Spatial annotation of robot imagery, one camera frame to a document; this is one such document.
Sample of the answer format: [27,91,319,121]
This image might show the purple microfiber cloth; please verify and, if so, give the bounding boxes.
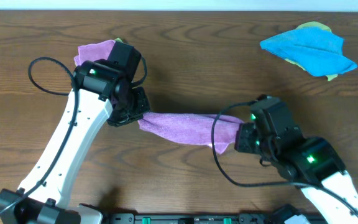
[138,112,244,154]

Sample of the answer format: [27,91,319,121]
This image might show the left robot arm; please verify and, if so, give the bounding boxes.
[0,57,150,224]

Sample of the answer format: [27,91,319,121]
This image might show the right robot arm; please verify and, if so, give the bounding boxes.
[235,95,358,223]

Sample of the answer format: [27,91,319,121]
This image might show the folded purple cloth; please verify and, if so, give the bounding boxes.
[74,40,116,66]

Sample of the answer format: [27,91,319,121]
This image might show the folded green cloth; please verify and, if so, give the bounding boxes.
[114,38,124,43]

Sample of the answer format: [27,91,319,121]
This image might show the blue microfiber cloth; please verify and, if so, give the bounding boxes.
[260,27,357,77]

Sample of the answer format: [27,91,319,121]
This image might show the crumpled green cloth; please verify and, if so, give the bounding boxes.
[285,21,338,82]

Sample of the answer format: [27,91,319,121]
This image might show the right camera cable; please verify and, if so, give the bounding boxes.
[211,98,358,224]

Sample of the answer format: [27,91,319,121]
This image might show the camera cable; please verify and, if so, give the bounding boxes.
[0,54,149,224]
[211,98,358,224]

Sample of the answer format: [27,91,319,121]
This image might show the left camera cable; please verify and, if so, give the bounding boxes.
[0,54,149,224]

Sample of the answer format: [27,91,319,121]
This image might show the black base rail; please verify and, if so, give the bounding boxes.
[102,213,273,224]

